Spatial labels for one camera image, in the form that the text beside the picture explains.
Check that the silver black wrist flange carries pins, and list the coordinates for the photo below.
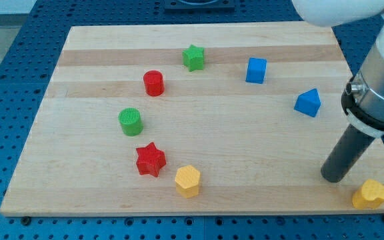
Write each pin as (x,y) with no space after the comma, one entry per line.
(363,98)

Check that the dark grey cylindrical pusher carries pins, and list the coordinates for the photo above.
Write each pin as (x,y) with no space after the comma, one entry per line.
(349,148)

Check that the yellow heart block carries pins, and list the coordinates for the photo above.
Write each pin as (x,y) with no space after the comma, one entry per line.
(370,195)

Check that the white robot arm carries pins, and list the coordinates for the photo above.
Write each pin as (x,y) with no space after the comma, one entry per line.
(330,13)

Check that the wooden board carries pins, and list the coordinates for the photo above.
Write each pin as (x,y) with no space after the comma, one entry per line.
(256,154)

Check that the blue cube block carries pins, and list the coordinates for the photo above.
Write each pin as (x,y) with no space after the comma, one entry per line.
(256,70)

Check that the yellow hexagon block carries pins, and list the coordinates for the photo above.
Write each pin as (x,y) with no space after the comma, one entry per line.
(187,181)

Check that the green star block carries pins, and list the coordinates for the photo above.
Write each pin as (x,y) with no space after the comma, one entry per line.
(194,58)

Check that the red star block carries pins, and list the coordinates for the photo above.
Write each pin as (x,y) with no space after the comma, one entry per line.
(150,160)

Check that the red cylinder block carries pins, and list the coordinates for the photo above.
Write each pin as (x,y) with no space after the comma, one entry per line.
(154,84)

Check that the green cylinder block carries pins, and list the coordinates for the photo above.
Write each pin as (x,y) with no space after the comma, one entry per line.
(130,121)

